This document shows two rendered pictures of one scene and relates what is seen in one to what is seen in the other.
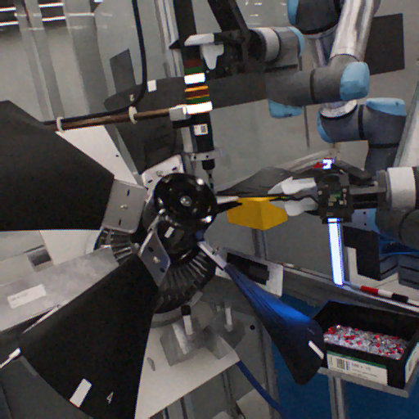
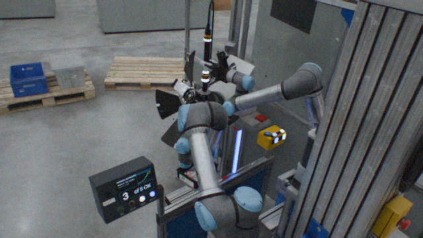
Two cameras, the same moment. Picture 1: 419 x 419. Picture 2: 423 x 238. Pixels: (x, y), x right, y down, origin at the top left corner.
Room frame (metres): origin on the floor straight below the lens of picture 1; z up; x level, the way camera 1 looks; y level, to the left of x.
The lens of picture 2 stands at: (0.78, -1.67, 2.15)
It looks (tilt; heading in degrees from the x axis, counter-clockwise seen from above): 32 degrees down; 85
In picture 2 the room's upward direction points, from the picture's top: 5 degrees clockwise
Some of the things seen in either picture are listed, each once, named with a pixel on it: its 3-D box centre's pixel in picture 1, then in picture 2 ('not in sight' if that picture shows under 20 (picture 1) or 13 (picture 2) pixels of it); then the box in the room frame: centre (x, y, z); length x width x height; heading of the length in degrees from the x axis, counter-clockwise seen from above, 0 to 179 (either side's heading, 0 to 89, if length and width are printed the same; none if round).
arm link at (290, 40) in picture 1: (278, 47); (243, 81); (1.06, -0.21, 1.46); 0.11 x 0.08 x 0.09; 135
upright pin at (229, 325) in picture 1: (227, 314); not in sight; (0.82, 0.00, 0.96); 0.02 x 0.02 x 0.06
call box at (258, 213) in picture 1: (255, 209); (271, 138); (1.31, -0.14, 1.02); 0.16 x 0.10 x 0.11; 35
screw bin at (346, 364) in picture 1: (361, 340); (197, 170); (0.83, -0.27, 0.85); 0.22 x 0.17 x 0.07; 49
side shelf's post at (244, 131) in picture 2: not in sight; (240, 156); (1.25, 0.40, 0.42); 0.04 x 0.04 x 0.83; 35
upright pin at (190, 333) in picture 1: (187, 322); not in sight; (0.78, 0.07, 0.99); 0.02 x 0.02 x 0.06
